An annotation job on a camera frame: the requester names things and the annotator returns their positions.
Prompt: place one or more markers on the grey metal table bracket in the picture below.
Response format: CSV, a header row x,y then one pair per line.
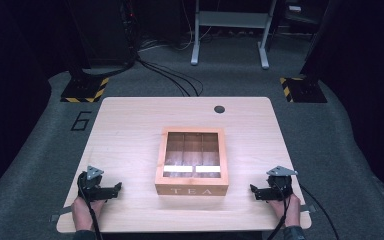
x,y
60,214
308,209

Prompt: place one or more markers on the black stand column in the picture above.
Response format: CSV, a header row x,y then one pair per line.
x,y
76,66
316,43

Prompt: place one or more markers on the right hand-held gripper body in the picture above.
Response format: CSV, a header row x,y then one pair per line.
x,y
280,185

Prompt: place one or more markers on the wooden tea box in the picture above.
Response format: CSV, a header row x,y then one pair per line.
x,y
192,186

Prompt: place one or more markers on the person's right hand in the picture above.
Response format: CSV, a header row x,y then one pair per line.
x,y
293,211

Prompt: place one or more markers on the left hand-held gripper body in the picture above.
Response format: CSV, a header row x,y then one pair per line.
x,y
89,186

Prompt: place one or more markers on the person's left hand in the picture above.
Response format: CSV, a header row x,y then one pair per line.
x,y
81,213

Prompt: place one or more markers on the black hazard-striped stand base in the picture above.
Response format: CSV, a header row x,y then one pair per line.
x,y
305,90
83,90

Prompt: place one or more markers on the black equipment cabinet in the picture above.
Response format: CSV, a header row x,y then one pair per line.
x,y
101,30

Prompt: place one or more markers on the white metal desk frame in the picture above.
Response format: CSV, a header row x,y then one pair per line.
x,y
231,19

